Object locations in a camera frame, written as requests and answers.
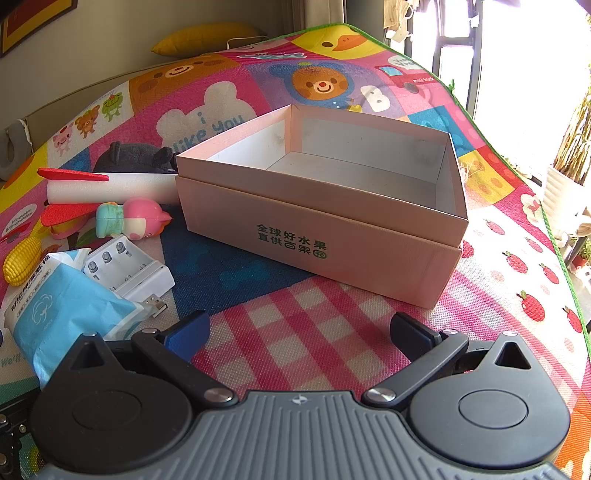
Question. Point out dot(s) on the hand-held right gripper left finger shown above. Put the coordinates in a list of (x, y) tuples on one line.
[(189, 333)]

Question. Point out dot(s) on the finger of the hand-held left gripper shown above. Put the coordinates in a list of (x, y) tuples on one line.
[(11, 438)]

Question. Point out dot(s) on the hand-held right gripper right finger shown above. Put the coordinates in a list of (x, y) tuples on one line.
[(408, 330)]

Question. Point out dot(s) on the white battery charger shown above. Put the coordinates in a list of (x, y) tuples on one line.
[(138, 277)]

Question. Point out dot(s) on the pink cardboard box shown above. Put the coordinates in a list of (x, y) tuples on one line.
[(323, 240)]

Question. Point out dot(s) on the pink green doll toy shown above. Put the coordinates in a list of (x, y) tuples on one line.
[(138, 219)]

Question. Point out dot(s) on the blue tissue packet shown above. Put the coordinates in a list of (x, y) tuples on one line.
[(60, 314)]

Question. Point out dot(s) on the white foam rocket red fins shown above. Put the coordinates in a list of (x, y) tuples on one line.
[(115, 189)]

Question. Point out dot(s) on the yellow toy corn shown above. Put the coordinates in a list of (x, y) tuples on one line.
[(21, 263)]

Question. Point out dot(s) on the dark grey plush cat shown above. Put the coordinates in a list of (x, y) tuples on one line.
[(129, 159)]

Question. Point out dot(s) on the colourful cartoon play mat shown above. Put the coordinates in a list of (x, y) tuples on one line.
[(300, 323)]

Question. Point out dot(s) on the dry grass plant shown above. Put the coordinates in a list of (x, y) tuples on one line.
[(577, 138)]

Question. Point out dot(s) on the grey neck pillow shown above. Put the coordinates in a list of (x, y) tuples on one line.
[(11, 147)]

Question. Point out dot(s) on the yellow pillow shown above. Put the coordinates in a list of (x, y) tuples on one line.
[(203, 39)]

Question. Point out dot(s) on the hanging clothes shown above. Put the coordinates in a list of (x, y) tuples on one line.
[(397, 18)]

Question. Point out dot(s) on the red framed wall picture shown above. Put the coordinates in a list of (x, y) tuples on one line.
[(27, 23)]

